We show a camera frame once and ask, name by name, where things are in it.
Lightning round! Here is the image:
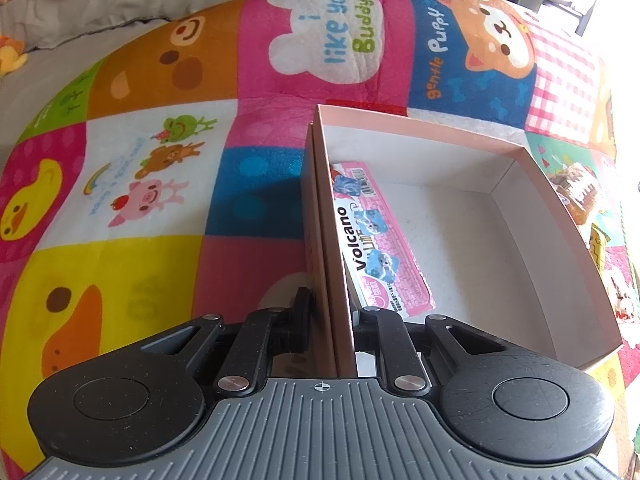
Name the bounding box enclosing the colourful cartoon printed blanket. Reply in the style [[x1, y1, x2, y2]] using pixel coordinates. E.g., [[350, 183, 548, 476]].
[[0, 0, 640, 480]]

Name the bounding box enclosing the grey bed sheet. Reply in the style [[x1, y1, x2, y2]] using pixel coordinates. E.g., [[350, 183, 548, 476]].
[[0, 35, 131, 141]]

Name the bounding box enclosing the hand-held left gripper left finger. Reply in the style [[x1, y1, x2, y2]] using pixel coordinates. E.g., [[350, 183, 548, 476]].
[[134, 287, 314, 395]]

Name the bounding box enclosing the yellow plush toy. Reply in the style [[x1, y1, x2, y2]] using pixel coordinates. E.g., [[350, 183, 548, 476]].
[[0, 35, 29, 77]]

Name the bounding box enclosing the pink snack packet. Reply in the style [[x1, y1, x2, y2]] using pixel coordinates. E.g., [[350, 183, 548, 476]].
[[330, 160, 436, 317]]

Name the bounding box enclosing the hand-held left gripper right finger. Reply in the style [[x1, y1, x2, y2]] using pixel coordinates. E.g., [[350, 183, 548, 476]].
[[352, 307, 507, 397]]

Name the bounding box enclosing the pink cardboard box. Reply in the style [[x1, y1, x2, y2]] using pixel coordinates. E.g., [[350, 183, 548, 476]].
[[300, 102, 626, 379]]

